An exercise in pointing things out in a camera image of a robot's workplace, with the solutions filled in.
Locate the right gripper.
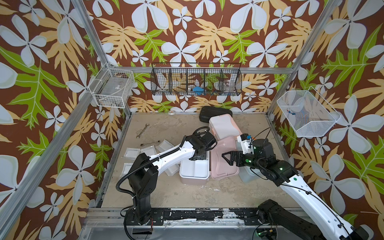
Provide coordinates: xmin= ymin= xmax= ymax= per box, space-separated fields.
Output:
xmin=221 ymin=150 xmax=266 ymax=172

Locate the blue orange first aid kit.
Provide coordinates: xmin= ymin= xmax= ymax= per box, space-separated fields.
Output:
xmin=238 ymin=140 xmax=265 ymax=184

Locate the pink first aid kit box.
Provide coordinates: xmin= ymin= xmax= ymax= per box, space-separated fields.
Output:
xmin=180 ymin=137 xmax=240 ymax=186

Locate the white tray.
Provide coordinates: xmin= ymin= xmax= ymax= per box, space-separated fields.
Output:
xmin=179 ymin=153 xmax=210 ymax=180

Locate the white first aid kit box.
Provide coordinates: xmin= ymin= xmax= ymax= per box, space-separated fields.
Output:
xmin=209 ymin=114 xmax=242 ymax=141

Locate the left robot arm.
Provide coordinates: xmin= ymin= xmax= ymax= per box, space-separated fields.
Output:
xmin=116 ymin=126 xmax=218 ymax=225

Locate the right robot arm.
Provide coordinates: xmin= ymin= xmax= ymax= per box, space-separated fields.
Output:
xmin=222 ymin=136 xmax=369 ymax=240

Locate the black plastic case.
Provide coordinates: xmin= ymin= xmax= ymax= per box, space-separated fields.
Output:
xmin=199 ymin=106 xmax=233 ymax=123

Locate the blue object in basket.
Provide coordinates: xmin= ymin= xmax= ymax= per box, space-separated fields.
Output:
xmin=193 ymin=87 xmax=205 ymax=96

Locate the large steel wrench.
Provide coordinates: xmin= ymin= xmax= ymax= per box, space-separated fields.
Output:
xmin=136 ymin=124 xmax=150 ymax=139

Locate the small steel wrench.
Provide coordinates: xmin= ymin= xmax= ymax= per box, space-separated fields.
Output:
xmin=141 ymin=140 xmax=161 ymax=147

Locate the white mesh basket right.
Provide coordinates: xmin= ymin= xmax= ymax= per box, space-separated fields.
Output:
xmin=277 ymin=87 xmax=341 ymax=138

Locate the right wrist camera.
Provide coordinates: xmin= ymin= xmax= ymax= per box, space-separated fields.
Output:
xmin=237 ymin=134 xmax=253 ymax=154

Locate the black wire basket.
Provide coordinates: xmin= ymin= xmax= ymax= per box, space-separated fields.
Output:
xmin=150 ymin=63 xmax=243 ymax=96

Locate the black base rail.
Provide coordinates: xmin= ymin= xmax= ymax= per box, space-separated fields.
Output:
xmin=124 ymin=208 xmax=263 ymax=226

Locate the white wire basket left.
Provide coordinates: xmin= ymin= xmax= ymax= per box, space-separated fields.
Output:
xmin=90 ymin=68 xmax=135 ymax=109

